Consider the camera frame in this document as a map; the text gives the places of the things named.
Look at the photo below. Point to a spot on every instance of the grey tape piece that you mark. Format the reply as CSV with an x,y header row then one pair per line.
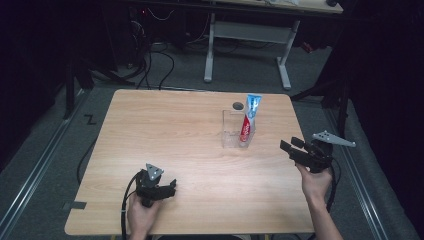
x,y
76,205

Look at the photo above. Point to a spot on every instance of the person's left hand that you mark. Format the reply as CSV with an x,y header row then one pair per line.
x,y
141,215

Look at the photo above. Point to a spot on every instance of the white-framed wooden desk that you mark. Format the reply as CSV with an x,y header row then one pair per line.
x,y
253,31

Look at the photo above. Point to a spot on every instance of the black metal stand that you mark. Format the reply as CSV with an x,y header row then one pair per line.
x,y
341,100
70,90

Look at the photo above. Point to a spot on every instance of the blue white toothpaste tube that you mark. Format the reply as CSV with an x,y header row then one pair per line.
x,y
250,116

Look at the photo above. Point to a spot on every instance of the black zigzag floor tape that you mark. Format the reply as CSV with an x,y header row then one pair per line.
x,y
90,119

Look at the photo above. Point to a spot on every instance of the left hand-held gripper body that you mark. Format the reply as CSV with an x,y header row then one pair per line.
x,y
150,190

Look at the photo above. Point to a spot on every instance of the person's right hand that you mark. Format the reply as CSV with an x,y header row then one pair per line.
x,y
315,183

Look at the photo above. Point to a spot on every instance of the metal floor rail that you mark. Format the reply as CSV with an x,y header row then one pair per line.
x,y
363,193
40,166

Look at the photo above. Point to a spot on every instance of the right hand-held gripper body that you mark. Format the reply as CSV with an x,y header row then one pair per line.
x,y
316,155

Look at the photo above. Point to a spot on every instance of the clear plastic container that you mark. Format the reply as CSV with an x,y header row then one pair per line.
x,y
233,131

